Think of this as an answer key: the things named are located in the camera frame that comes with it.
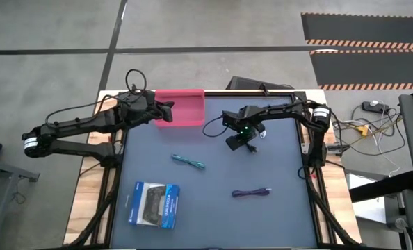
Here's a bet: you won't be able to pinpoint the blue cable loop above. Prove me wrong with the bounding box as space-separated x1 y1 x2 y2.
297 165 310 181

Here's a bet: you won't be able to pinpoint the black table frame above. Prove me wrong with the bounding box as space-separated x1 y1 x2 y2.
67 89 360 250

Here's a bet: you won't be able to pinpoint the teal USB-C cable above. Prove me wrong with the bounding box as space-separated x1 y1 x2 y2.
171 153 207 170

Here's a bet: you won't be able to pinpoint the tangled floor cables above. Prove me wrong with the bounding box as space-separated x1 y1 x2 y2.
331 100 407 178

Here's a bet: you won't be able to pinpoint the pink plastic bin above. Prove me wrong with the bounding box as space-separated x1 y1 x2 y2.
153 88 206 128

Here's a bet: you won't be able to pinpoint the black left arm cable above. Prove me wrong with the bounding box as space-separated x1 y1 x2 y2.
45 94 131 126

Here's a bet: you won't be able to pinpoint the black looped cable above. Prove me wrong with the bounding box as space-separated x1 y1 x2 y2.
125 68 148 95

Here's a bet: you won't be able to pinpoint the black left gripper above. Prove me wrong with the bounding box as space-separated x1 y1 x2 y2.
133 90 175 123

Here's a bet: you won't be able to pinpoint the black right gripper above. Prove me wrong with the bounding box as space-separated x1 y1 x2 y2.
226 124 261 154

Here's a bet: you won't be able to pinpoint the black power strip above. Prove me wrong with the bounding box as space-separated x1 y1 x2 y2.
362 101 390 115

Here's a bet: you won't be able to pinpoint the grey-blue table mat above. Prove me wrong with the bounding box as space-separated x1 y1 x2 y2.
111 95 318 249

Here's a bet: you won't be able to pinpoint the purple USB-C cable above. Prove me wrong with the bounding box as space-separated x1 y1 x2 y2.
232 187 272 198

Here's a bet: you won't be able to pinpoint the black hazard-striped floor mat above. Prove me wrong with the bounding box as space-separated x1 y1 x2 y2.
300 12 413 50
309 49 413 91

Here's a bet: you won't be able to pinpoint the blue DualShock controller box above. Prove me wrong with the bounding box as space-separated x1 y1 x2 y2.
127 181 181 229

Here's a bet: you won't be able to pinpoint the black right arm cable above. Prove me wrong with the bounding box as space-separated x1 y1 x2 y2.
202 115 229 138

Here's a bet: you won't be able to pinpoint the black monitor behind table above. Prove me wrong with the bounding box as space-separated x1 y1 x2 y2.
226 75 294 92

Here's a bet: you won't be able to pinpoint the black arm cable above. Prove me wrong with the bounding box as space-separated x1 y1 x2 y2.
202 115 229 138
45 94 131 126

